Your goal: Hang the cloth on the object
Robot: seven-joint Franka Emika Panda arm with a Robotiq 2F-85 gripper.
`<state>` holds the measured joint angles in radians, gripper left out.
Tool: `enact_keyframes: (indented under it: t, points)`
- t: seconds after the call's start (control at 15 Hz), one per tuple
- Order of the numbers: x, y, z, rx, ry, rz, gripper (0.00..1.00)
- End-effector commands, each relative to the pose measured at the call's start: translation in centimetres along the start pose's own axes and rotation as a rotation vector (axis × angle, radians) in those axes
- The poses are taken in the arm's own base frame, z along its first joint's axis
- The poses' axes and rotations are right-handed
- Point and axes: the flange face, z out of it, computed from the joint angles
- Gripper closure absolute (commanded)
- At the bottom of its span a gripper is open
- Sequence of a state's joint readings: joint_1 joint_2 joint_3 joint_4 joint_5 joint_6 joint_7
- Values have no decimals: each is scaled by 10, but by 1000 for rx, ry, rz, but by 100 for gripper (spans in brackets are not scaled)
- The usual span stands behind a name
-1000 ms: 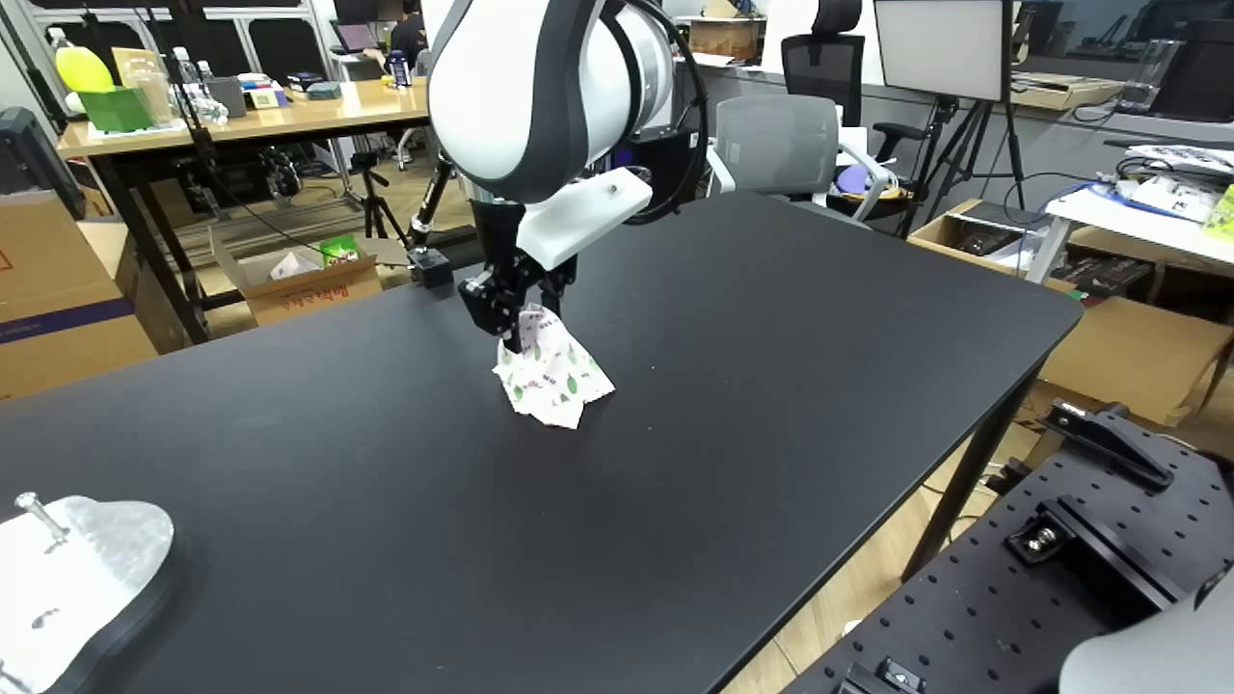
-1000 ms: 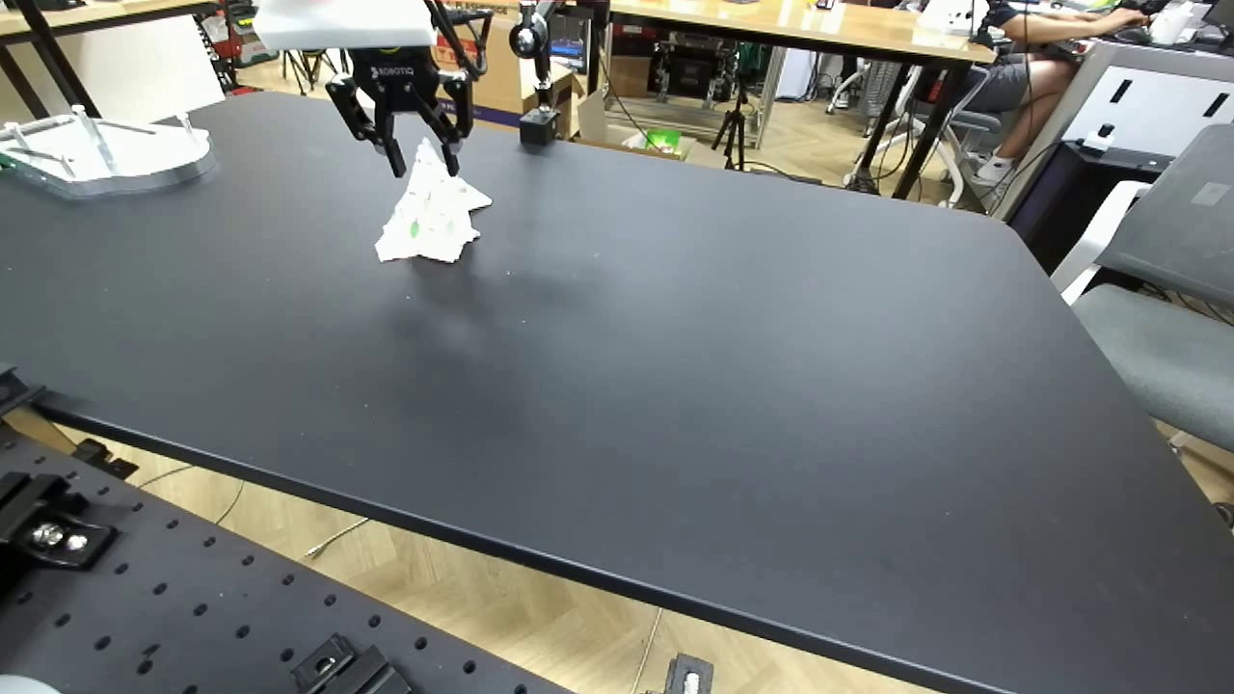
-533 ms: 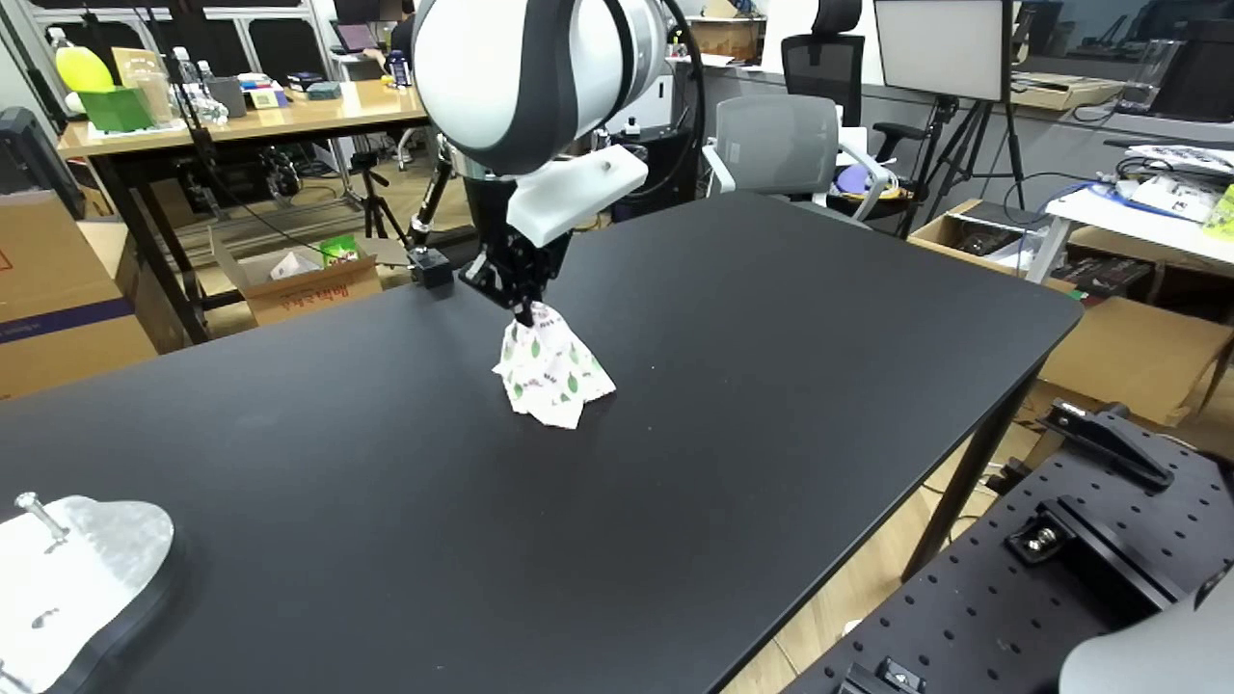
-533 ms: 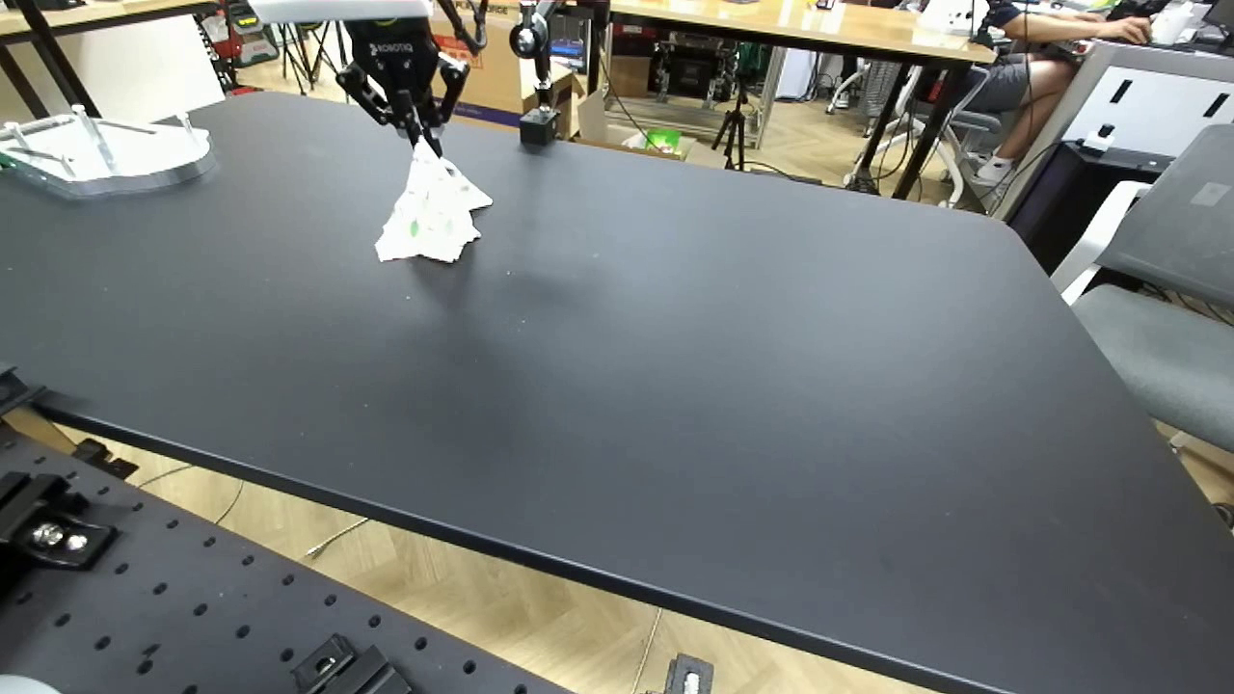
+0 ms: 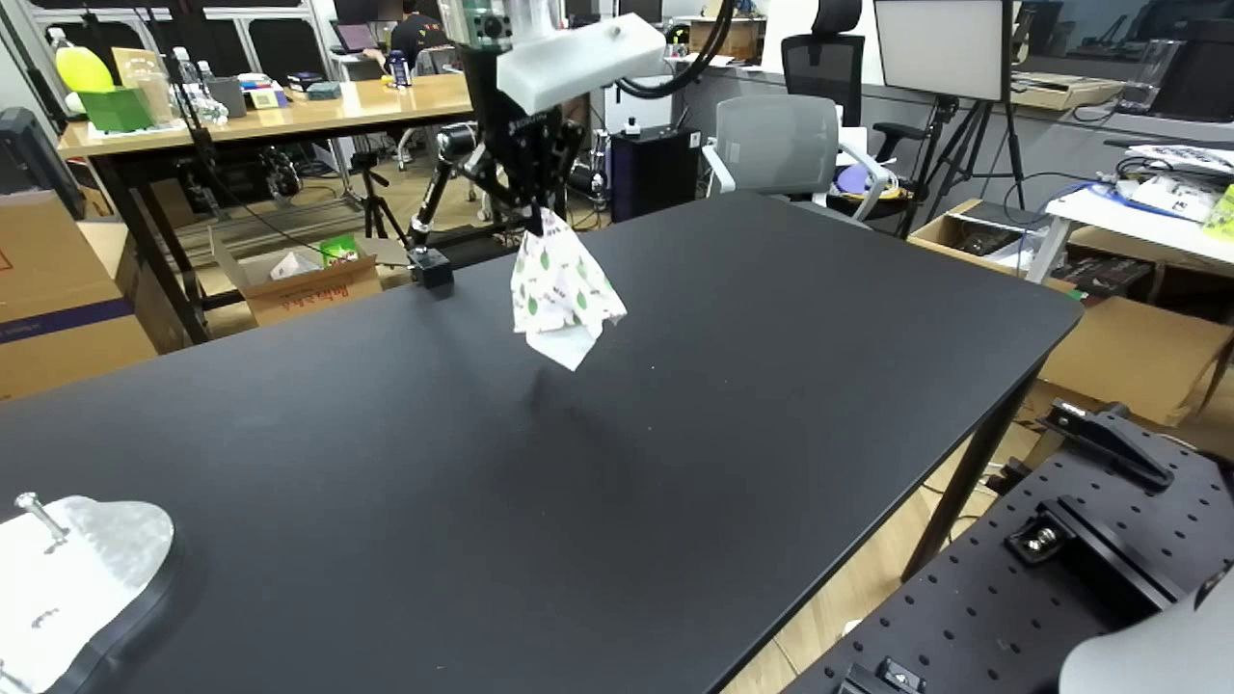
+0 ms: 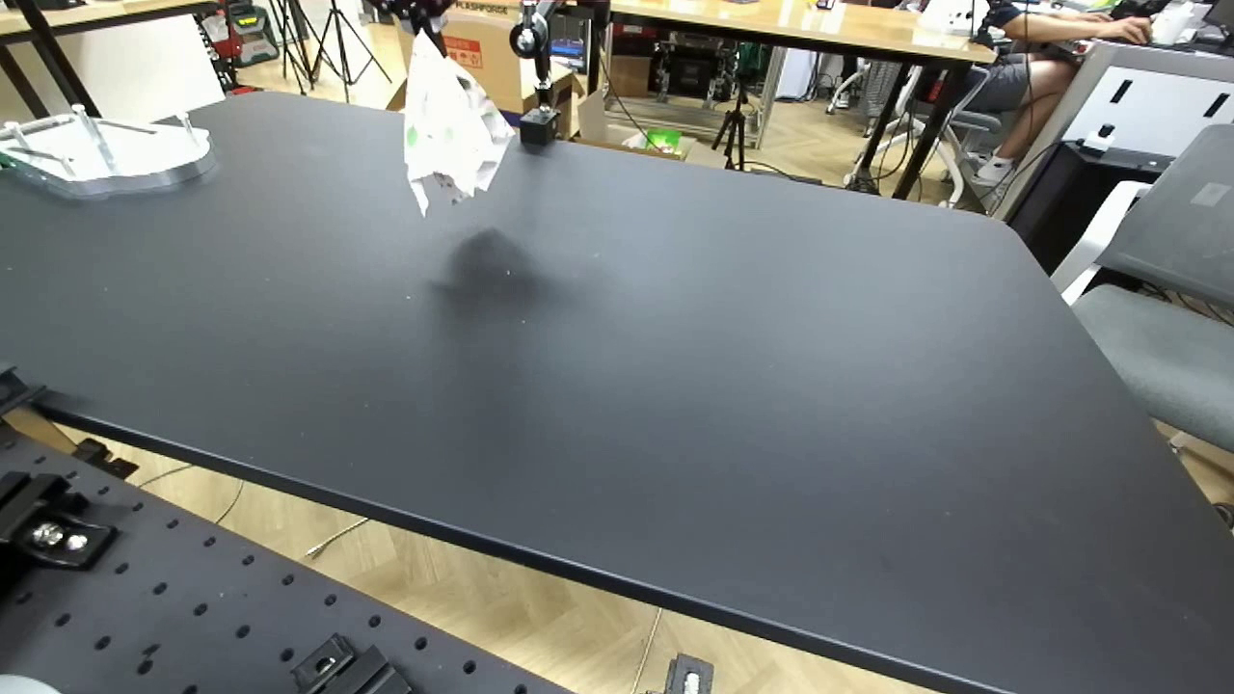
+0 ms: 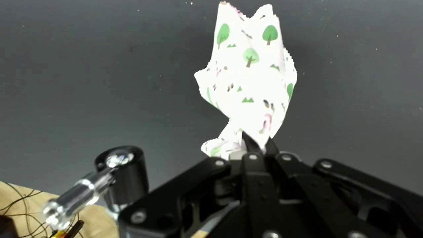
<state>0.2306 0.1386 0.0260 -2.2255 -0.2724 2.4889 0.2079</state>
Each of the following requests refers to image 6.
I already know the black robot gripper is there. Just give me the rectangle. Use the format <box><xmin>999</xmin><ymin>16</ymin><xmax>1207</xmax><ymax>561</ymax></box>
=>
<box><xmin>387</xmin><ymin>0</ymin><xmax>454</xmax><ymax>43</ymax></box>

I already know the white cloth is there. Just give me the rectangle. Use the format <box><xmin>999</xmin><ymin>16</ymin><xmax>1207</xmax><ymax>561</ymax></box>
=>
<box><xmin>400</xmin><ymin>25</ymin><xmax>521</xmax><ymax>218</ymax></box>

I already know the green small object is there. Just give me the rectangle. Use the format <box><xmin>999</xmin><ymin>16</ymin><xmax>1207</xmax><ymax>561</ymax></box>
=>
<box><xmin>637</xmin><ymin>122</ymin><xmax>692</xmax><ymax>163</ymax></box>

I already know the brown cardboard box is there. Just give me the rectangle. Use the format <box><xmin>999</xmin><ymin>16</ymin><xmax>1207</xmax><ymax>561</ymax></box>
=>
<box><xmin>441</xmin><ymin>0</ymin><xmax>587</xmax><ymax>130</ymax></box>

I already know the black tall tripod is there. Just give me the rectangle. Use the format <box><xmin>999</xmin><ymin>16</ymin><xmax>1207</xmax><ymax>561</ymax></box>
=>
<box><xmin>291</xmin><ymin>0</ymin><xmax>395</xmax><ymax>105</ymax></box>

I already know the white board panel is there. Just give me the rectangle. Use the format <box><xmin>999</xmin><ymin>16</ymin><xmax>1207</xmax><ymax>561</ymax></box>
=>
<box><xmin>52</xmin><ymin>13</ymin><xmax>233</xmax><ymax>127</ymax></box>

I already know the wooden table with black leg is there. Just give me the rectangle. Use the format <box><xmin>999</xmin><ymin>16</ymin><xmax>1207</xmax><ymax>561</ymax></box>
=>
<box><xmin>0</xmin><ymin>0</ymin><xmax>224</xmax><ymax>122</ymax></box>

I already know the wooden desk with black legs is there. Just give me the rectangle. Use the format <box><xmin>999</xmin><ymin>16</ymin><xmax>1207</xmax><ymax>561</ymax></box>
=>
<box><xmin>605</xmin><ymin>0</ymin><xmax>1004</xmax><ymax>201</ymax></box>

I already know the seated person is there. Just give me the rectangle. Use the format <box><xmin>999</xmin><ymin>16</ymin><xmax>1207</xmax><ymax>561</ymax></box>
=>
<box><xmin>968</xmin><ymin>5</ymin><xmax>1159</xmax><ymax>192</ymax></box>

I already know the black clamp with silver bolts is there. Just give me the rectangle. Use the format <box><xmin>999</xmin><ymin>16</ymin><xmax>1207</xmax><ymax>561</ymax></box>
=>
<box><xmin>0</xmin><ymin>465</ymin><xmax>119</xmax><ymax>575</ymax></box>

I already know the black perforated mounting board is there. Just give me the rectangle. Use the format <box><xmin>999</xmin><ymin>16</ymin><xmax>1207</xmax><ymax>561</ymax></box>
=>
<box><xmin>0</xmin><ymin>426</ymin><xmax>573</xmax><ymax>694</ymax></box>

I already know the white grey panel with slots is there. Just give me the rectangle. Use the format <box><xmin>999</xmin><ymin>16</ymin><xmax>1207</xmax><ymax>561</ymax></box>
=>
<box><xmin>999</xmin><ymin>40</ymin><xmax>1234</xmax><ymax>267</ymax></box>

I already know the grey fabric office chair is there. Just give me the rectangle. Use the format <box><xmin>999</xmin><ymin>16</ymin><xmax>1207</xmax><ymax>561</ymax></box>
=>
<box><xmin>1067</xmin><ymin>119</ymin><xmax>1234</xmax><ymax>453</ymax></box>

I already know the black camera clamp mount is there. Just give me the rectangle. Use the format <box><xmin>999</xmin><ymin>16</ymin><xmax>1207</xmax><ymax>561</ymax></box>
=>
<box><xmin>504</xmin><ymin>0</ymin><xmax>573</xmax><ymax>155</ymax></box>

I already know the black camera tripod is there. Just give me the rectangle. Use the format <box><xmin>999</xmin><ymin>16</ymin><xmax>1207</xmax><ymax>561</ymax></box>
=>
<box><xmin>711</xmin><ymin>50</ymin><xmax>765</xmax><ymax>172</ymax></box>

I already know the black bracket on board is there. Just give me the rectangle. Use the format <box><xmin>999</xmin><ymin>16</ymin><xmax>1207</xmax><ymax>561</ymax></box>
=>
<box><xmin>291</xmin><ymin>633</ymin><xmax>421</xmax><ymax>694</ymax></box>

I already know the small black silver bracket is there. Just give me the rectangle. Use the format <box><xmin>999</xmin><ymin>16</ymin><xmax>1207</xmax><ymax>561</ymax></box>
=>
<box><xmin>661</xmin><ymin>653</ymin><xmax>716</xmax><ymax>694</ymax></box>

